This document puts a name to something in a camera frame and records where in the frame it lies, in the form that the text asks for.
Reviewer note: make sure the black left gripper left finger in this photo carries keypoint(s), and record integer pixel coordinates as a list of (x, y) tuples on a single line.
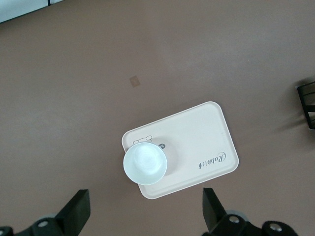
[(76, 214)]

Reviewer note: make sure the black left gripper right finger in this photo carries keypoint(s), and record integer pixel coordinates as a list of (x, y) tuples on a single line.
[(212, 209)]

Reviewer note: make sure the beige rabbit tray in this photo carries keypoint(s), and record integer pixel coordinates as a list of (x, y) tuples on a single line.
[(197, 137)]

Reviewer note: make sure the white bowl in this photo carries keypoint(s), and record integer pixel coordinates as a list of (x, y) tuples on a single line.
[(145, 163)]

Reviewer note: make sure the small brown tape patch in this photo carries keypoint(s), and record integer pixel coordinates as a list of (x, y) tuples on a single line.
[(135, 81)]

